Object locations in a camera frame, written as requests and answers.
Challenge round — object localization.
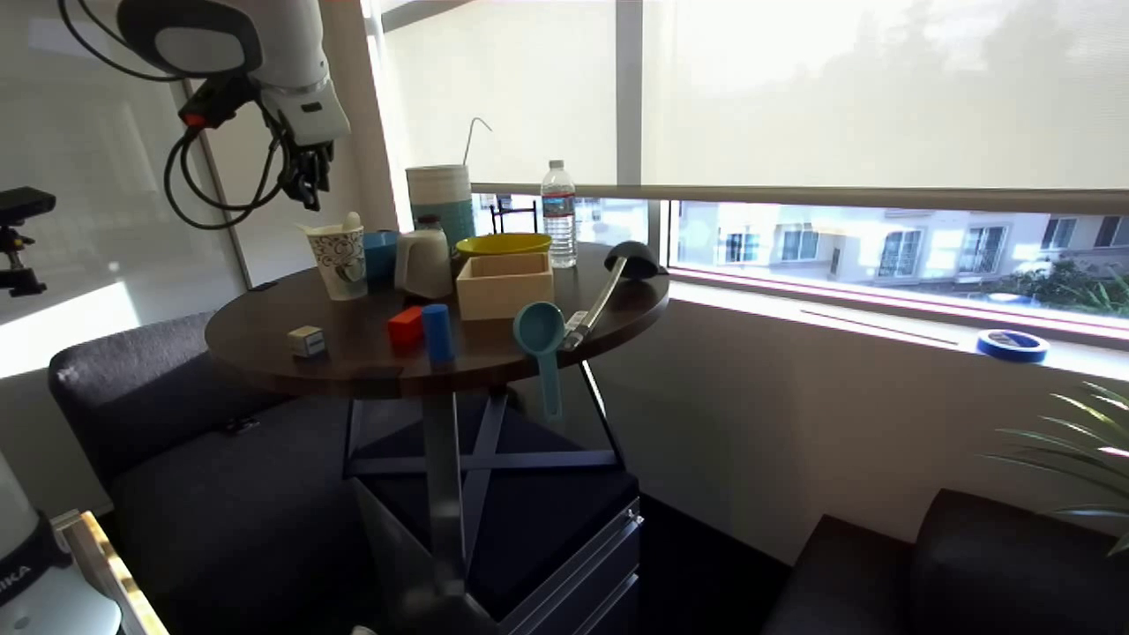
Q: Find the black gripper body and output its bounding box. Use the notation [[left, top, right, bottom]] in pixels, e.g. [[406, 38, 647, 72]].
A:
[[278, 135, 337, 195]]

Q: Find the patterned paper cup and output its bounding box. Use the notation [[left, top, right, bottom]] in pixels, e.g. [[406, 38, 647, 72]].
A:
[[308, 221, 369, 305]]

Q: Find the small blue cup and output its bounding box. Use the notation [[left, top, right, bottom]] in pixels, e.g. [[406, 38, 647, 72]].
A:
[[363, 226, 403, 285]]

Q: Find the tall white teal container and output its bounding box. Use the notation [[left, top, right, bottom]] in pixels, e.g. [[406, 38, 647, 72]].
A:
[[403, 162, 480, 252]]

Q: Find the white mug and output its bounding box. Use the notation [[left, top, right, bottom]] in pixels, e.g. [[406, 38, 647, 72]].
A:
[[392, 226, 453, 305]]

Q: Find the white cube yellow face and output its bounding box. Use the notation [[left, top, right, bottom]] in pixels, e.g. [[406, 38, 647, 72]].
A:
[[285, 322, 330, 363]]

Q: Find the bent white straw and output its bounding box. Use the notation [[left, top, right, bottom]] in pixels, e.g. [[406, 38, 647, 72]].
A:
[[459, 112, 497, 170]]

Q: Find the red wedge block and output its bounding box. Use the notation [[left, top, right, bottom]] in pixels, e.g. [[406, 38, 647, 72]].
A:
[[384, 306, 426, 352]]

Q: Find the blue cylinder block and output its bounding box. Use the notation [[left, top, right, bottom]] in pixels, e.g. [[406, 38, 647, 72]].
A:
[[419, 301, 459, 366]]

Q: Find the yellow bowl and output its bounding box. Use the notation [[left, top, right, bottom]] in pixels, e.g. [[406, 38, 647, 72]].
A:
[[450, 229, 558, 265]]

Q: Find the light wooden box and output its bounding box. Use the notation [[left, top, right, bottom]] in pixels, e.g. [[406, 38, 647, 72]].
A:
[[450, 252, 558, 325]]

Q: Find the white roller window blind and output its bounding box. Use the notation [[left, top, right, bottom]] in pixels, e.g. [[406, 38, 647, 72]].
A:
[[380, 0, 619, 189], [640, 0, 1129, 195]]

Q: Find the clear water bottle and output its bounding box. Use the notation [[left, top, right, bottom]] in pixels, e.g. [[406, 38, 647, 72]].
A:
[[540, 156, 580, 270]]

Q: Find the teal plastic scoop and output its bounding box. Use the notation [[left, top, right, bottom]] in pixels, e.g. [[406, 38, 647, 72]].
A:
[[511, 301, 571, 423]]

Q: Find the dark grey fabric sofa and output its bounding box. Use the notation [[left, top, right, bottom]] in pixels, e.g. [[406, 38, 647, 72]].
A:
[[45, 312, 365, 635]]

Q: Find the round dark wood table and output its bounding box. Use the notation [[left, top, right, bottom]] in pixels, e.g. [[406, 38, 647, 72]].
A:
[[204, 252, 674, 593]]

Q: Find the white building outside window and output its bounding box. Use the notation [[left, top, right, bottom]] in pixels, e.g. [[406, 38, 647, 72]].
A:
[[674, 201, 1129, 322]]

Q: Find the blue bowl on sill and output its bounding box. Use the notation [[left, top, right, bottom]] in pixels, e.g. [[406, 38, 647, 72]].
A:
[[973, 328, 1050, 366]]

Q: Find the black leather armchair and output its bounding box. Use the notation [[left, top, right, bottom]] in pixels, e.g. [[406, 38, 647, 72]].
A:
[[763, 486, 1129, 635]]

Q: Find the green potted plant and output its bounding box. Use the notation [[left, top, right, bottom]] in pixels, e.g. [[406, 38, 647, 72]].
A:
[[999, 377, 1129, 562]]

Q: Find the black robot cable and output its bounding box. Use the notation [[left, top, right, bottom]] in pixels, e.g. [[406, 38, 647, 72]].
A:
[[56, 0, 296, 232]]

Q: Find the black wire rack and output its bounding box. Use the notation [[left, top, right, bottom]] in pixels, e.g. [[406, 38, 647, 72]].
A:
[[486, 189, 544, 240]]

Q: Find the black camera on stand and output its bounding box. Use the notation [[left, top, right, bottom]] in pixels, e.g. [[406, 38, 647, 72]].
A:
[[0, 183, 58, 301]]

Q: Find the black long-handled brush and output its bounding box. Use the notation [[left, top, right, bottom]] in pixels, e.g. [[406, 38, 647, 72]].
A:
[[558, 236, 671, 352]]

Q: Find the grey window frame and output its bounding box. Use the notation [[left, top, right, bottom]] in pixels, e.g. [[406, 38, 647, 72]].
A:
[[363, 0, 1129, 349]]

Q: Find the light wooden frame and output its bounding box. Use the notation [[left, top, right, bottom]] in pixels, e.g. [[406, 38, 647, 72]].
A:
[[48, 506, 169, 635]]

